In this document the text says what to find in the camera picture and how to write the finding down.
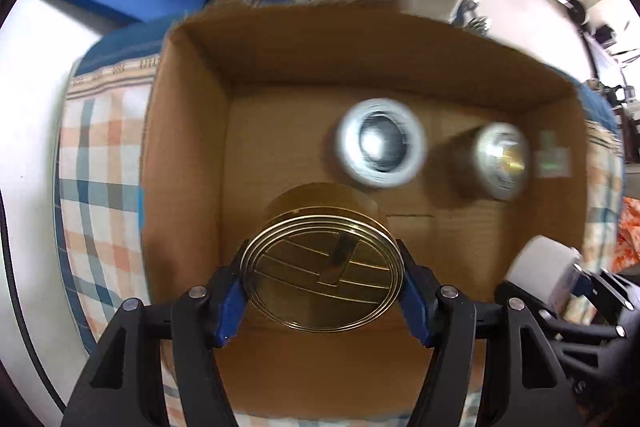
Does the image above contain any cardboard box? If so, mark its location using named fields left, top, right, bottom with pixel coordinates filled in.
left=138, top=0, right=599, bottom=419

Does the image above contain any white black lid jar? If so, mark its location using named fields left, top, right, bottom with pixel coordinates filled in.
left=335, top=98, right=427, bottom=188

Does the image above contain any white round jar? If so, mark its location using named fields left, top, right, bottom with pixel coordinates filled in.
left=504, top=235, right=582, bottom=313

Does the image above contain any orange white cloth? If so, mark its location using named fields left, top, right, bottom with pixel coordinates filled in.
left=612, top=196, right=640, bottom=272

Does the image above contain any plaid tablecloth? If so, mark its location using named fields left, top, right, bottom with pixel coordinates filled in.
left=53, top=8, right=626, bottom=427

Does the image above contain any gold round tin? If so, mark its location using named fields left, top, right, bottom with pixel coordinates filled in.
left=240, top=183, right=405, bottom=334

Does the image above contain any silver round tin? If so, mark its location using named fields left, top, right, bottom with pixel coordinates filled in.
left=446, top=121, right=530, bottom=202

